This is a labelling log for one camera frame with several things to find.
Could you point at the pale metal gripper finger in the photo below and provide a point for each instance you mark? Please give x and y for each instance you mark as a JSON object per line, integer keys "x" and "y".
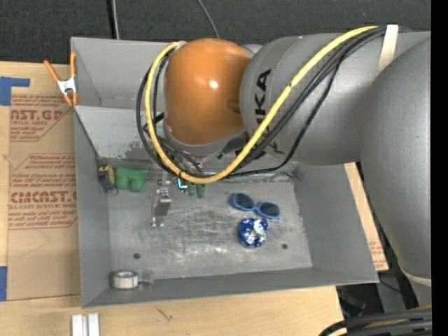
{"x": 164, "y": 206}
{"x": 154, "y": 213}

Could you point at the grey metal bin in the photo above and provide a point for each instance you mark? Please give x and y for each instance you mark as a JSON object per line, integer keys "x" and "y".
{"x": 196, "y": 257}

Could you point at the blue sunglasses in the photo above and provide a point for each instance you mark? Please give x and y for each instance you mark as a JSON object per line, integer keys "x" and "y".
{"x": 269, "y": 209}

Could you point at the yellow and black small tool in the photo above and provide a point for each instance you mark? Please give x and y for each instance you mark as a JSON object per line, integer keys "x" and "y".
{"x": 106, "y": 176}

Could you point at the grey tape roll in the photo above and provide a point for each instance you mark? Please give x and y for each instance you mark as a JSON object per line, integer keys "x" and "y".
{"x": 124, "y": 279}

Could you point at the brown cardboard board, red print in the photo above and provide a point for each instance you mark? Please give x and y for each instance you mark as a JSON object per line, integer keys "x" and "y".
{"x": 42, "y": 257}

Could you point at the green toy block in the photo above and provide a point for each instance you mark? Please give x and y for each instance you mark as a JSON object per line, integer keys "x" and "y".
{"x": 130, "y": 178}

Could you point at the blue and white crumpled ball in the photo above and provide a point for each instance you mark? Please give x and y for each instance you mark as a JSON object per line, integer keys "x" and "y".
{"x": 252, "y": 233}

